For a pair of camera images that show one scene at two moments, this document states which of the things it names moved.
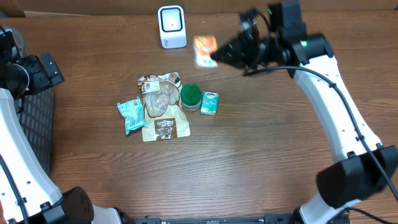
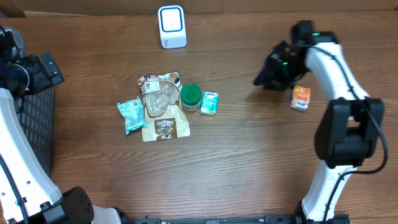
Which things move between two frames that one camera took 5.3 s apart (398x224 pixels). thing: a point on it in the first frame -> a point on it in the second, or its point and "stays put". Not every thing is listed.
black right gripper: (235, 58) -> (272, 78)
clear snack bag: (164, 117) stays put
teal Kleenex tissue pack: (209, 103) stays put
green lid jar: (191, 96) stays put
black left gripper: (44, 79) stays put
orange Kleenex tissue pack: (204, 45) -> (300, 98)
